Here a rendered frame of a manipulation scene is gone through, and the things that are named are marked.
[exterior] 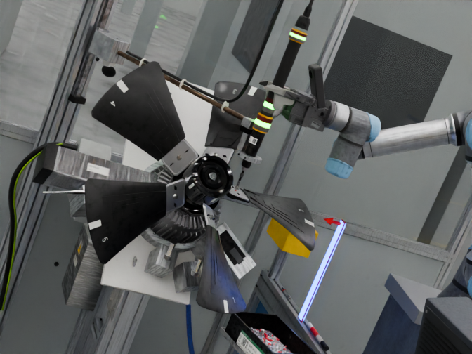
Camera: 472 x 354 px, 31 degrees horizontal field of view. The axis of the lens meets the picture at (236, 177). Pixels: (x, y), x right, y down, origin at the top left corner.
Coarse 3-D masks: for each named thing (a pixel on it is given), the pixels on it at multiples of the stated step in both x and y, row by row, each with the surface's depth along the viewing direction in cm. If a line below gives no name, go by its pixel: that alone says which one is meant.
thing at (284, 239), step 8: (272, 224) 280; (280, 224) 274; (272, 232) 278; (280, 232) 272; (288, 232) 267; (280, 240) 271; (288, 240) 267; (296, 240) 268; (280, 248) 269; (288, 248) 268; (296, 248) 269; (304, 248) 270; (304, 256) 271
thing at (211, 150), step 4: (208, 148) 237; (212, 148) 236; (216, 148) 236; (220, 148) 235; (224, 148) 235; (228, 148) 234; (204, 152) 236; (208, 152) 236; (212, 152) 235; (216, 152) 235; (220, 152) 234; (224, 152) 234; (228, 152) 233; (232, 152) 233; (220, 156) 233; (228, 156) 232; (228, 160) 231
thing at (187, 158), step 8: (184, 144) 227; (168, 152) 229; (176, 152) 228; (184, 152) 228; (192, 152) 228; (168, 160) 229; (176, 160) 229; (184, 160) 228; (192, 160) 228; (168, 168) 230; (176, 168) 229; (184, 168) 229
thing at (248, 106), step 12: (216, 84) 248; (228, 84) 247; (240, 84) 247; (228, 96) 245; (252, 96) 244; (264, 96) 244; (216, 108) 244; (240, 108) 241; (252, 108) 241; (216, 120) 241; (228, 120) 240; (240, 120) 239; (216, 132) 239; (228, 132) 237; (240, 132) 236; (216, 144) 236; (228, 144) 234
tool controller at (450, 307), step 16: (432, 304) 188; (448, 304) 188; (464, 304) 189; (432, 320) 187; (448, 320) 182; (464, 320) 182; (432, 336) 187; (448, 336) 181; (464, 336) 176; (416, 352) 194; (432, 352) 187; (448, 352) 181; (464, 352) 175
